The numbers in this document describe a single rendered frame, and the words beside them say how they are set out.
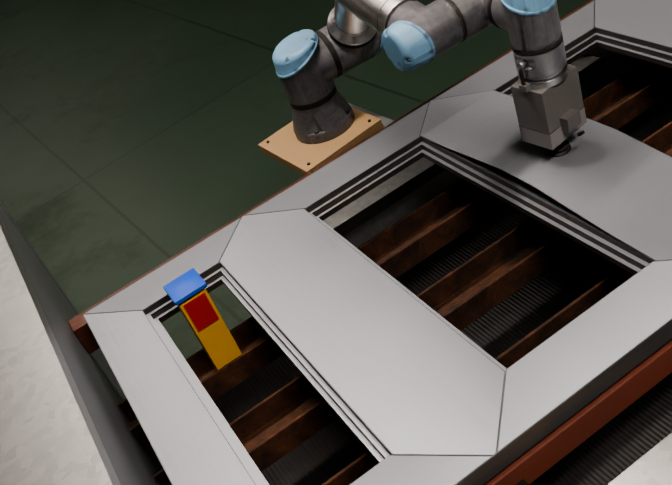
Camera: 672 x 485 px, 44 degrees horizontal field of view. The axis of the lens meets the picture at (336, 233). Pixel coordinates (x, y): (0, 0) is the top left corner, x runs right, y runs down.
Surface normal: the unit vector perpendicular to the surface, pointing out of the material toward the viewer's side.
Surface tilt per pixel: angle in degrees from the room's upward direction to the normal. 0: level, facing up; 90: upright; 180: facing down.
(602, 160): 6
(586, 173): 6
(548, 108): 90
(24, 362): 0
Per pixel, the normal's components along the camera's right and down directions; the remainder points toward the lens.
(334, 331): -0.31, -0.76
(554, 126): 0.59, 0.32
